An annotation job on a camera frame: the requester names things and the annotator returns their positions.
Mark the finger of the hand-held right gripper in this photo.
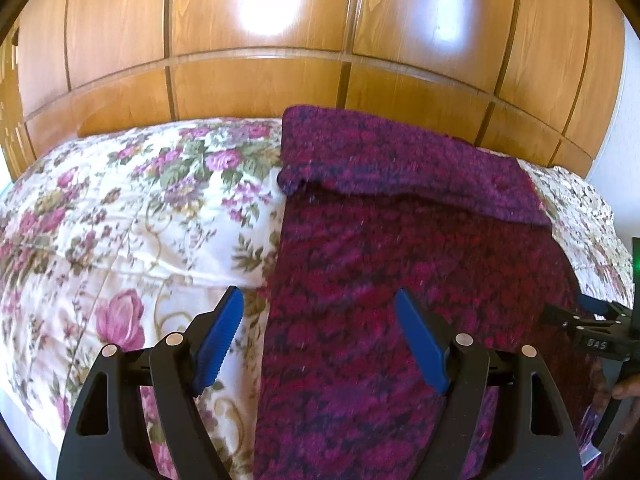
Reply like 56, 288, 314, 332
544, 302, 582, 333
577, 295, 634, 324

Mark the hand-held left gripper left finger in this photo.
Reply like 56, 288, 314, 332
56, 285, 246, 480

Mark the person's right hand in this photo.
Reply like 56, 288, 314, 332
611, 377, 640, 402

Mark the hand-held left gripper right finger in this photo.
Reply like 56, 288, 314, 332
393, 287, 585, 480

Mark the floral bedspread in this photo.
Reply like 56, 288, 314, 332
0, 117, 636, 480

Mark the wooden headboard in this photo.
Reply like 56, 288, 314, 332
0, 0, 628, 181

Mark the maroon knitted garment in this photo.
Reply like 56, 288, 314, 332
252, 105, 601, 480

